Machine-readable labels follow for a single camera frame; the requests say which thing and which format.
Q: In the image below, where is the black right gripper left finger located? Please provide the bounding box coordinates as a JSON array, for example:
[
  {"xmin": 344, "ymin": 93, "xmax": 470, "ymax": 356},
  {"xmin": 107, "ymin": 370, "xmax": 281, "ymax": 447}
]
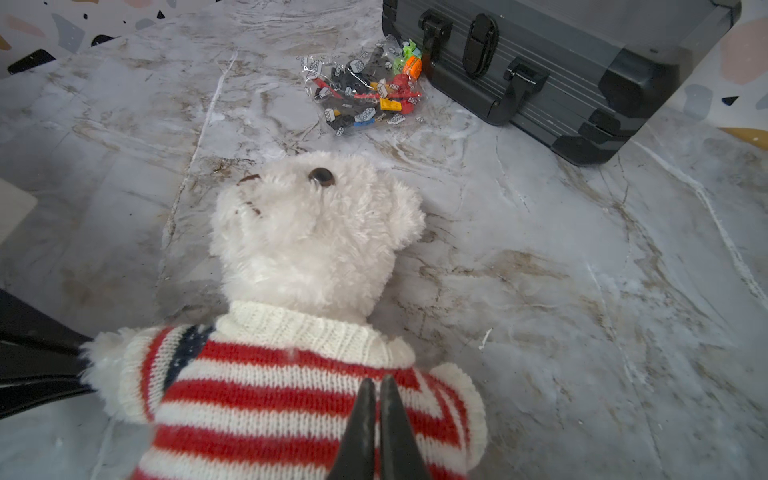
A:
[{"xmin": 327, "ymin": 378, "xmax": 376, "ymax": 480}]

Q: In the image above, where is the bag of colourful small parts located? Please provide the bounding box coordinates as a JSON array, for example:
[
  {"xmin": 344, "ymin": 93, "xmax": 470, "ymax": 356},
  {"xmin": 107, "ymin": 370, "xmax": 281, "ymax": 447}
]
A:
[{"xmin": 299, "ymin": 35, "xmax": 424, "ymax": 136}]

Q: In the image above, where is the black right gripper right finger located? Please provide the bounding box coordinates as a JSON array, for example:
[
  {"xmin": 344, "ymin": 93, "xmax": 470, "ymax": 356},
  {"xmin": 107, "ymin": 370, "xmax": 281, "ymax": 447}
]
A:
[{"xmin": 379, "ymin": 376, "xmax": 431, "ymax": 480}]

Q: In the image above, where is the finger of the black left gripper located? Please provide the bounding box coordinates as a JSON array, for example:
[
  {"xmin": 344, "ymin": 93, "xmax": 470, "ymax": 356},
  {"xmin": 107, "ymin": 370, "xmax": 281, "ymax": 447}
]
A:
[
  {"xmin": 1, "ymin": 344, "xmax": 93, "ymax": 419},
  {"xmin": 1, "ymin": 290, "xmax": 91, "ymax": 360}
]

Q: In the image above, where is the dark grey hard case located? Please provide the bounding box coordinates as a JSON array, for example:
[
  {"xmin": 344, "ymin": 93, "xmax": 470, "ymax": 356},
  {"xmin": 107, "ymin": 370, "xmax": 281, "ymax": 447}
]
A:
[{"xmin": 381, "ymin": 0, "xmax": 742, "ymax": 166}]

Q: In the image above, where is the red white striped knitted sweater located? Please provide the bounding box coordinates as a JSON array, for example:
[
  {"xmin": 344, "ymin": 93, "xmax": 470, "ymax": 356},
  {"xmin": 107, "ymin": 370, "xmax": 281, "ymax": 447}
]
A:
[{"xmin": 118, "ymin": 302, "xmax": 488, "ymax": 479}]

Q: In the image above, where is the white teddy bear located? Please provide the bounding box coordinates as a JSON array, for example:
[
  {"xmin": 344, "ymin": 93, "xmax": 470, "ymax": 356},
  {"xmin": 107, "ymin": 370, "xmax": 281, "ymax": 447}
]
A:
[{"xmin": 82, "ymin": 152, "xmax": 425, "ymax": 422}]

